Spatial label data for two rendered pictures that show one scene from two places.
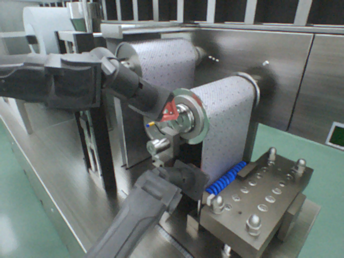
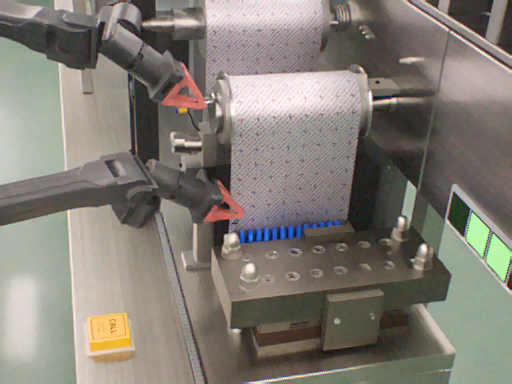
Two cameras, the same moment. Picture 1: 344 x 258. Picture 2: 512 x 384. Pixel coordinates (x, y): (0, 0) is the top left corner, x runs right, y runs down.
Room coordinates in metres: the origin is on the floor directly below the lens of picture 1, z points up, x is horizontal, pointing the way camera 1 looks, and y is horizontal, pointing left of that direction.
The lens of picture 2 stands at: (-0.51, -0.65, 1.78)
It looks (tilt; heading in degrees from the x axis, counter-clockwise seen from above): 30 degrees down; 28
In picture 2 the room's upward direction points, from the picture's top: 3 degrees clockwise
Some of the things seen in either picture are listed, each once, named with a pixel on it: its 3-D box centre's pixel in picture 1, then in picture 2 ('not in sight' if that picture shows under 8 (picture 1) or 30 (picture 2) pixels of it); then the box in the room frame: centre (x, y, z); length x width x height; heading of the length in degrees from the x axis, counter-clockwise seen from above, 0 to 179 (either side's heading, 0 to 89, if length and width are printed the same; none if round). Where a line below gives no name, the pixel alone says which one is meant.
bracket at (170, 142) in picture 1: (165, 177); (197, 198); (0.50, 0.02, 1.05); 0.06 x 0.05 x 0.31; 134
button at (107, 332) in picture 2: not in sight; (108, 331); (0.22, 0.02, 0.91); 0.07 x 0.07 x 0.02; 44
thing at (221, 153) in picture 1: (225, 153); (291, 190); (0.54, -0.17, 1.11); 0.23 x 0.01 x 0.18; 134
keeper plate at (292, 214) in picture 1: (292, 216); (352, 320); (0.43, -0.35, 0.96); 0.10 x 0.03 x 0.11; 134
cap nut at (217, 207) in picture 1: (217, 202); (231, 243); (0.40, -0.12, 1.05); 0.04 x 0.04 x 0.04
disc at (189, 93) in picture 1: (185, 116); (224, 112); (0.50, -0.04, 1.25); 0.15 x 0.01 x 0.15; 44
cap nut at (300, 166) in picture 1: (300, 164); (424, 254); (0.56, -0.42, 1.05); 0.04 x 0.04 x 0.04
